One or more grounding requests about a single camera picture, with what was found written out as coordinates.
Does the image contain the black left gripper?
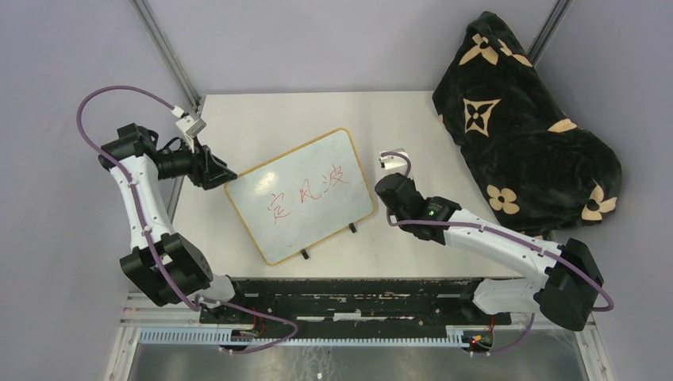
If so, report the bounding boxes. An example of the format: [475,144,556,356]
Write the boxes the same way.
[157,134,237,191]

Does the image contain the yellow framed whiteboard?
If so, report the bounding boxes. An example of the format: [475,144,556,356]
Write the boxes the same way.
[225,129,375,266]

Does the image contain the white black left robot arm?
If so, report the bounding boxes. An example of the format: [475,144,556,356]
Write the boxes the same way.
[98,123,250,323]

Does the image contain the black floral plush blanket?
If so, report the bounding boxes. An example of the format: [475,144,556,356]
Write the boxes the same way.
[432,11,623,236]

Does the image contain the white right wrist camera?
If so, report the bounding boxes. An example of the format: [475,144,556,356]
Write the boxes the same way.
[379,148,411,175]

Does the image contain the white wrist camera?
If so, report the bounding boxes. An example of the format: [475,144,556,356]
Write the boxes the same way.
[175,114,206,140]
[379,148,411,175]

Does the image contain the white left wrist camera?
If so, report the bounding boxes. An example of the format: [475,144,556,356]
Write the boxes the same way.
[175,114,206,140]

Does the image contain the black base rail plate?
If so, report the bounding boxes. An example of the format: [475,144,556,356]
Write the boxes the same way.
[199,278,512,339]

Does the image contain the aluminium frame rails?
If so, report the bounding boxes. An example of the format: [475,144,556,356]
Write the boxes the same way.
[104,0,616,381]

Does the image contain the white toothed cable duct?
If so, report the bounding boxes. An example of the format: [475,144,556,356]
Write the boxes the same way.
[137,328,469,348]

